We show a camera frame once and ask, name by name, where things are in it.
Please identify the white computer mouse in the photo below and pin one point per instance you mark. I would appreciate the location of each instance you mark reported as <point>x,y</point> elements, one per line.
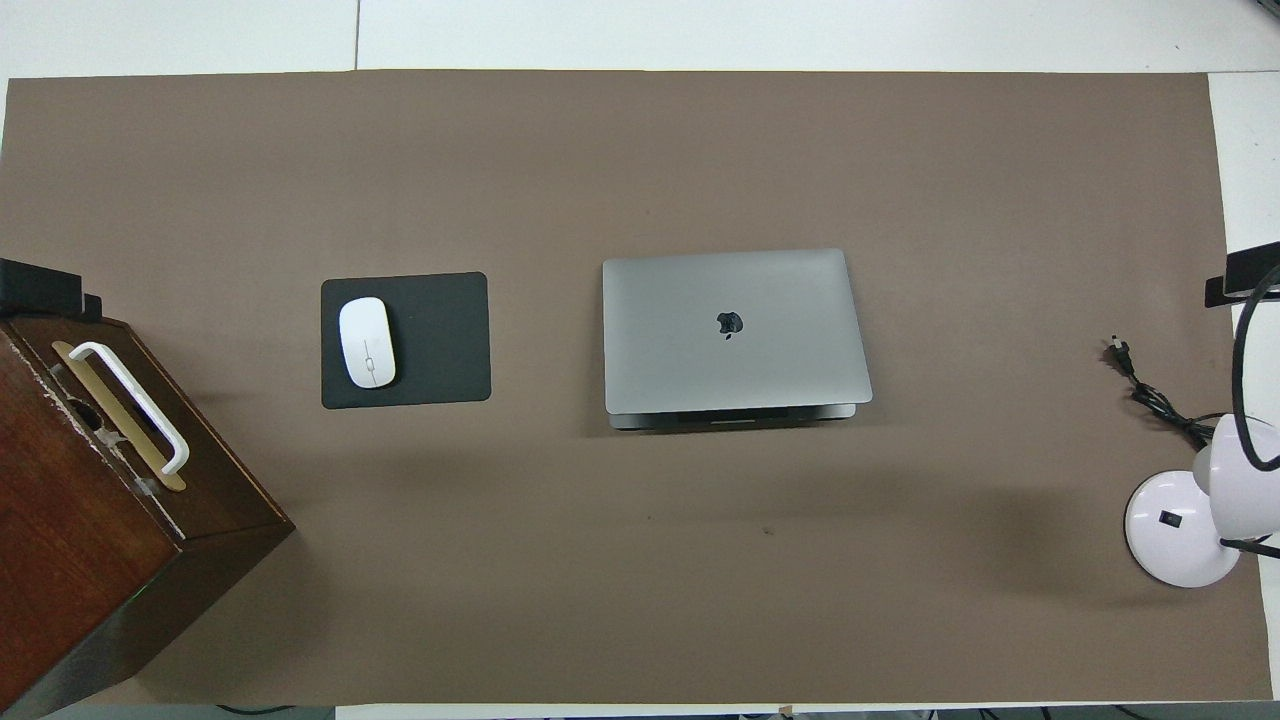
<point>367,345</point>

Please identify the grey Apple laptop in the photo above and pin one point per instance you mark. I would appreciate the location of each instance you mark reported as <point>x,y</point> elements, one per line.
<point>720,370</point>

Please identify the dark brown wooden box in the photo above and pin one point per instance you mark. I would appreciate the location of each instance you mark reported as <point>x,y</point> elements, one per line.
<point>90,560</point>

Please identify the black mouse pad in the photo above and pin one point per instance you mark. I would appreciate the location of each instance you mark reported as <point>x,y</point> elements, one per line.
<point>440,340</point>

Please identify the white desk lamp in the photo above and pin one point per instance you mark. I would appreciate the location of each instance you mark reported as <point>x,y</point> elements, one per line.
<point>1170,540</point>

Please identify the brown table mat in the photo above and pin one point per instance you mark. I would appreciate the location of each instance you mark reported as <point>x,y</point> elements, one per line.
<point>700,570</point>

